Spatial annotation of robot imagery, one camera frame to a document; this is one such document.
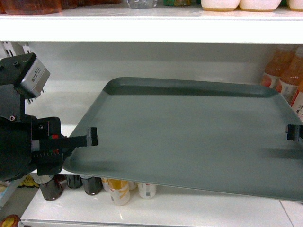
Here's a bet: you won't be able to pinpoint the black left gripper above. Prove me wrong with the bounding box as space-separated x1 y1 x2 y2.
31 117 98 176

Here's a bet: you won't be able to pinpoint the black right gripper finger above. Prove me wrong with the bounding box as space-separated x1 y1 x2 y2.
286 124 303 141

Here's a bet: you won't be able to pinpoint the grey-green rectangular tray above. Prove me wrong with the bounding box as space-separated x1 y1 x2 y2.
63 78 303 202

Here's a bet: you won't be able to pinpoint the orange juice bottle front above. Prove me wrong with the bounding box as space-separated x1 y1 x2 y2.
291 81 303 121

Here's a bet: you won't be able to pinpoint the orange juice bottle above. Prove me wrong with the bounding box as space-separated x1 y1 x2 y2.
275 46 303 105
260 44 296 88
291 81 303 121

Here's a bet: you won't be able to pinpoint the dark soda bottle middle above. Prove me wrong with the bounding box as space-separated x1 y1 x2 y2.
65 175 82 189

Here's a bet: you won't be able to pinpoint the dark soda bottle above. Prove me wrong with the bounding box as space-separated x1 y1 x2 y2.
80 175 103 195
65 175 82 189
33 174 63 201

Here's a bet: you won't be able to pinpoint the dark soda bottle right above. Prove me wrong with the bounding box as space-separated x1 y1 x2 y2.
80 175 103 195

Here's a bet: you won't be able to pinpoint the yellow white drink can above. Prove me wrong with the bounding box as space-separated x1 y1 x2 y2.
108 179 130 206

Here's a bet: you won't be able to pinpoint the dark soda bottle left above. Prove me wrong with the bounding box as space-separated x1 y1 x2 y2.
33 174 63 201

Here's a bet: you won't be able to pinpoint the orange juice bottle middle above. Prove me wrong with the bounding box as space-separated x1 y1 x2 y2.
275 46 303 105

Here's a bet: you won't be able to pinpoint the orange juice bottle back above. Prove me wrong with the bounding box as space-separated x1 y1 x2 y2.
260 44 296 88

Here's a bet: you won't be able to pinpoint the white labelled drink can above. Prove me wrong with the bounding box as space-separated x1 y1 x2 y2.
137 183 157 199

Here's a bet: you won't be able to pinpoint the yellow snack bag left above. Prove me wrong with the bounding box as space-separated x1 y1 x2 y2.
18 174 39 188

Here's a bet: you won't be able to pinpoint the white lower shelf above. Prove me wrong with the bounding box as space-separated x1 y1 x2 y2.
21 186 303 227

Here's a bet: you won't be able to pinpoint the orange lid jar bottom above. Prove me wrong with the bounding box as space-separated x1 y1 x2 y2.
0 214 20 227

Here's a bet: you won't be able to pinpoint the white slotted shelf upright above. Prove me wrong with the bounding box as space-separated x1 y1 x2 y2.
0 41 31 57

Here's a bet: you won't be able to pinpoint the white cream bottle right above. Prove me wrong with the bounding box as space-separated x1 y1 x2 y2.
288 0 303 12

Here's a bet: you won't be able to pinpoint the white cream bottle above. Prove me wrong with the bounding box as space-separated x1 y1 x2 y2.
201 0 240 12
239 0 281 12
288 0 303 12

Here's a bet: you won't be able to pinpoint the white cream bottle middle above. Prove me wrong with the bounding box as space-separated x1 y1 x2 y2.
239 0 281 12

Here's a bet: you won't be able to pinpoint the white upper shelf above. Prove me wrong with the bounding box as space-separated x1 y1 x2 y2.
0 4 303 44

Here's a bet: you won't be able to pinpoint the clear plastic water bottle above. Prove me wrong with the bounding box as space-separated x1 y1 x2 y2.
126 0 158 9

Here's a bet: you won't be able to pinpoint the red-brown jar top left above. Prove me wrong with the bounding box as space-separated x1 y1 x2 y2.
0 0 62 15

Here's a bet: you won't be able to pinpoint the white cream bottle left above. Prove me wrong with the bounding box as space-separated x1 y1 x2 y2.
201 0 240 12

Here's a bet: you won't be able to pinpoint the green packaged item top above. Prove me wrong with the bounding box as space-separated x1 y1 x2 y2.
163 0 191 7

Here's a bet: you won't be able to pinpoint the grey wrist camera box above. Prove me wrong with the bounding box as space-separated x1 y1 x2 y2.
14 53 50 99

